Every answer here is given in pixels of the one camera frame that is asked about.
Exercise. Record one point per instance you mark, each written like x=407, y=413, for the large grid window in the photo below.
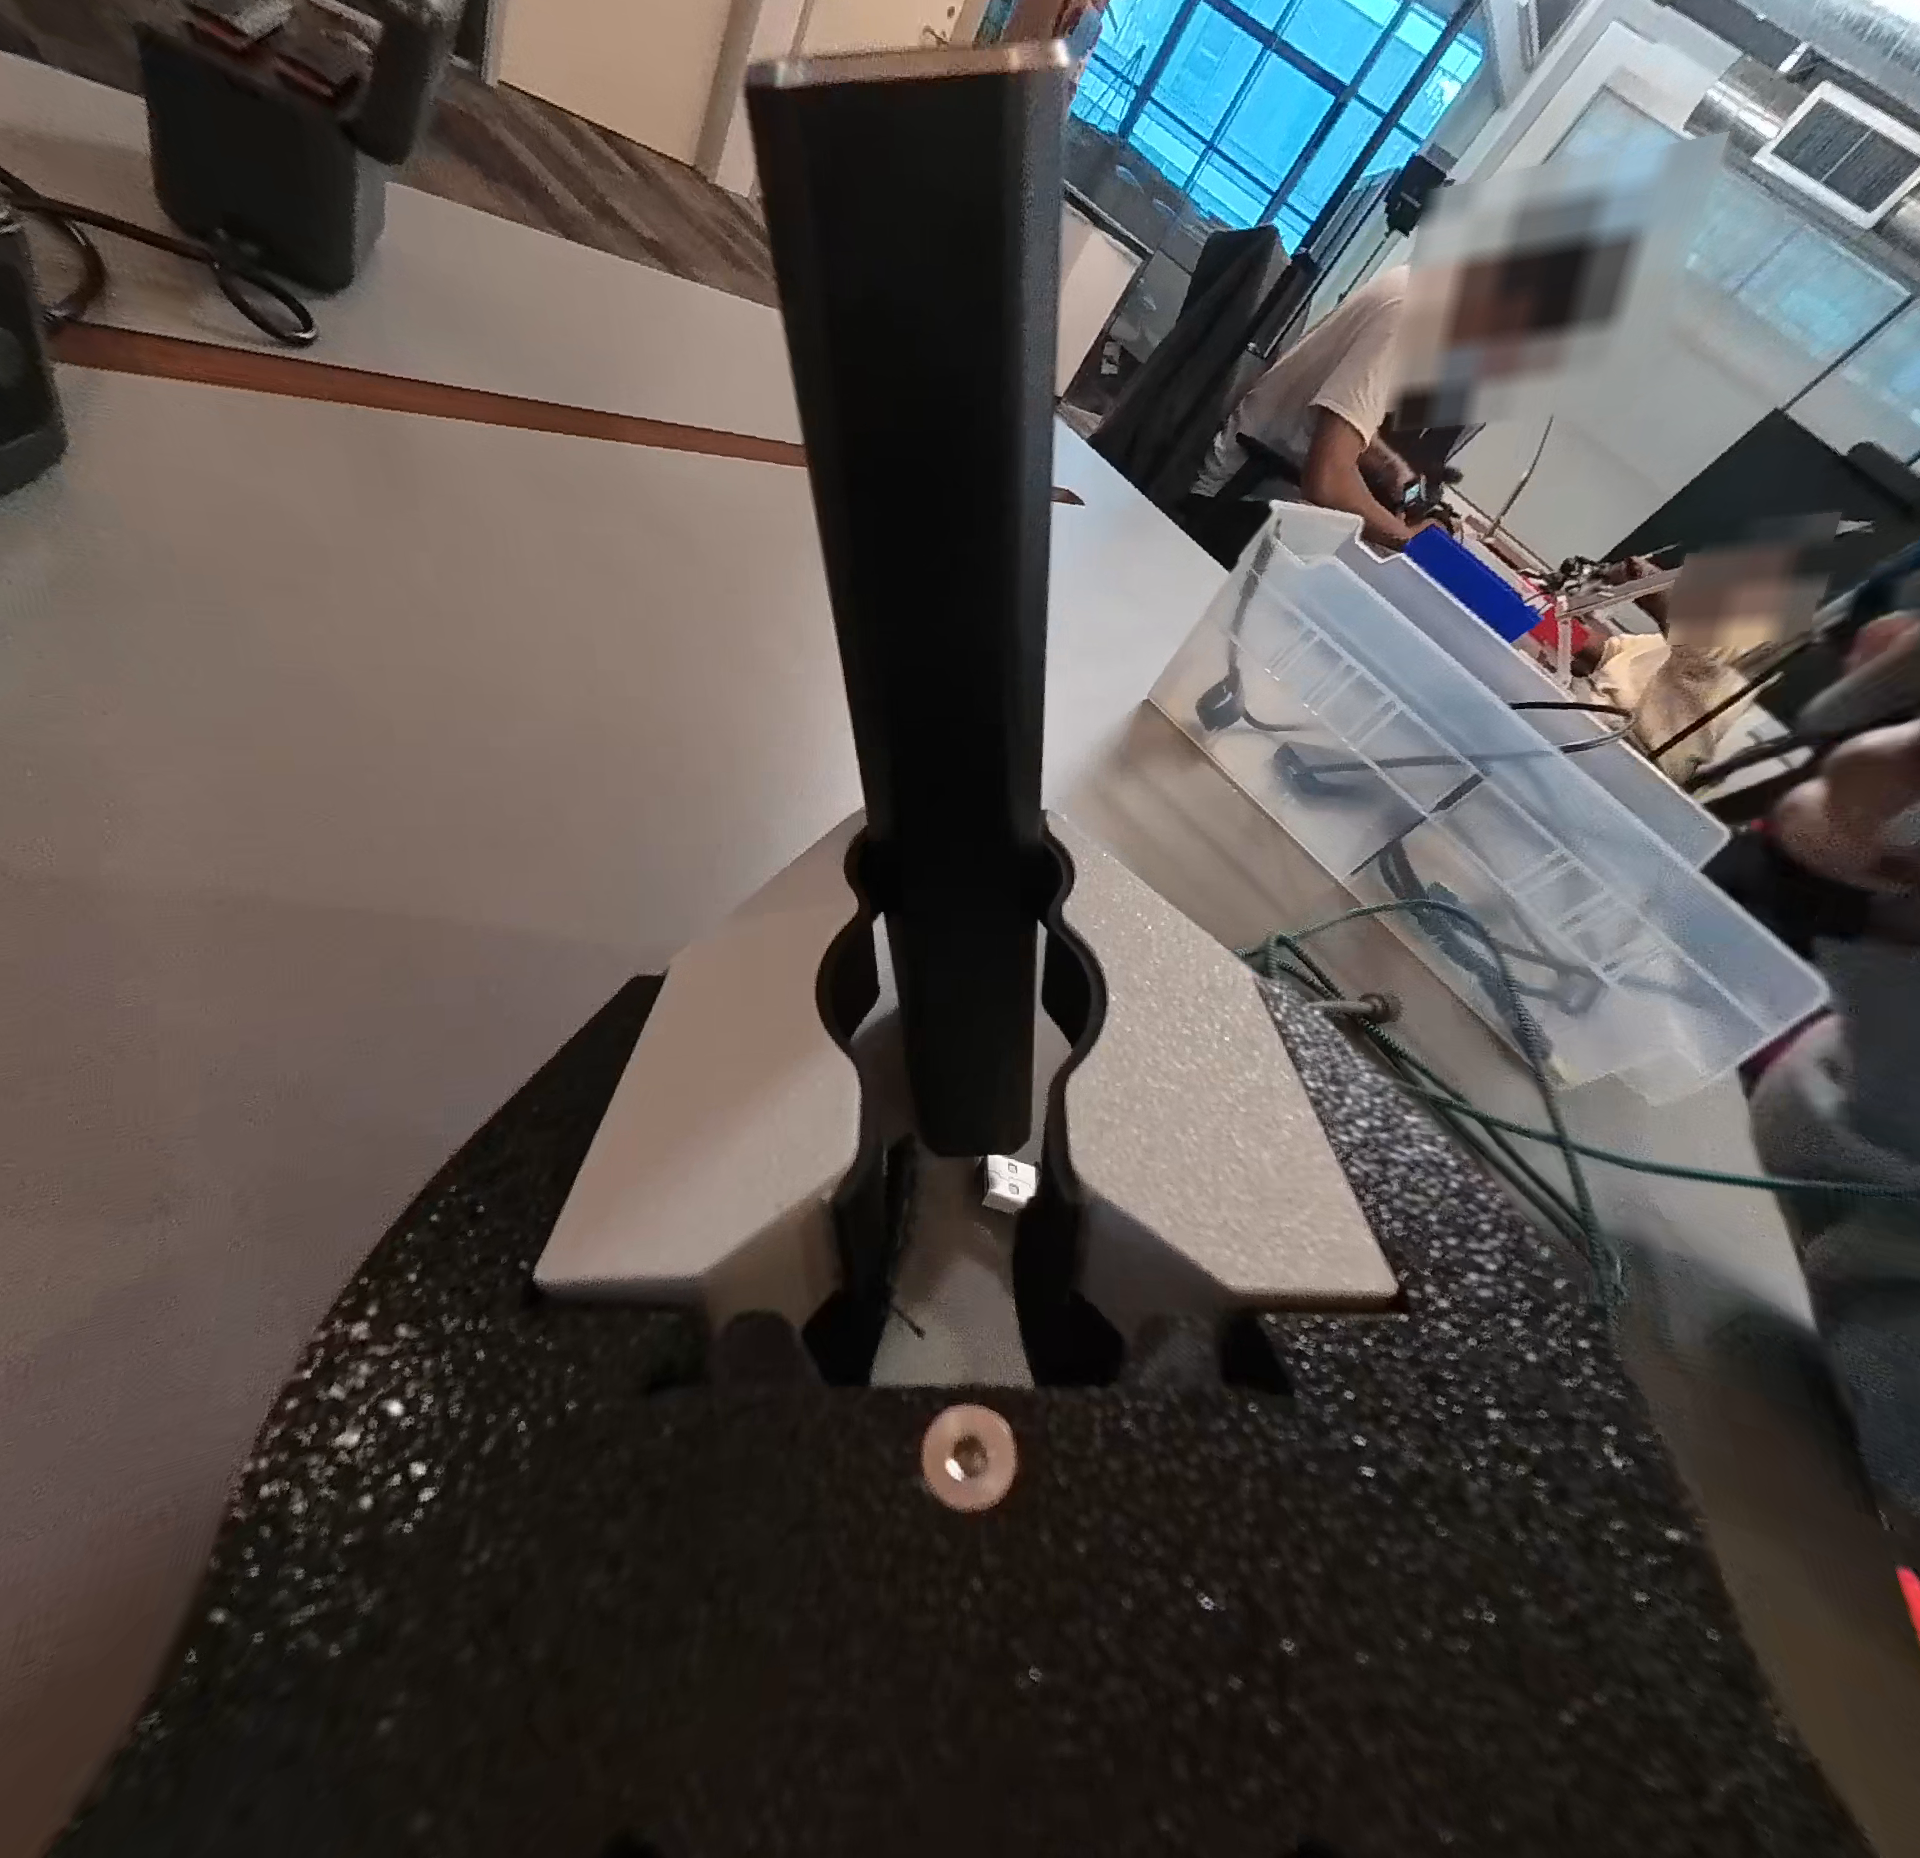
x=1274, y=73

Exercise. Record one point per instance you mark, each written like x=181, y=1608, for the red orange object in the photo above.
x=1906, y=1600

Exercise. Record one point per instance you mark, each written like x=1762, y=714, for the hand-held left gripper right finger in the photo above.
x=1215, y=1124

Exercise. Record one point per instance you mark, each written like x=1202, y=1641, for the silver spiral air duct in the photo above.
x=1801, y=14

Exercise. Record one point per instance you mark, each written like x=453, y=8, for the person's right hand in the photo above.
x=1873, y=807

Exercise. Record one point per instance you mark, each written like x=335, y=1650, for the clear plastic organizer box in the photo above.
x=1650, y=898

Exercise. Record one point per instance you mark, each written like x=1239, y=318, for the blue plastic bin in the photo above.
x=1477, y=582

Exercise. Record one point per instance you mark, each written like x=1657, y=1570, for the black wall screen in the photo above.
x=1769, y=494

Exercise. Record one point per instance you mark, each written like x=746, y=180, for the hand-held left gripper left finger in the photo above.
x=705, y=1124

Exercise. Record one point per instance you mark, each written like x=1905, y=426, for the person's right forearm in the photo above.
x=1844, y=1136

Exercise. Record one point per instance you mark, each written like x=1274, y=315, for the small white usb plug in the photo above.
x=1008, y=1186

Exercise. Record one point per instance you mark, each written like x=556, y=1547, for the white wall vent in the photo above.
x=1839, y=154

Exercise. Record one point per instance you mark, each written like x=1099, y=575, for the black jacket on chair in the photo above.
x=1200, y=358

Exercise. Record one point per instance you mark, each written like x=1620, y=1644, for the white cabinet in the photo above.
x=674, y=42

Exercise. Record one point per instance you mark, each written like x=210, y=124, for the black portable power station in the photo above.
x=255, y=163

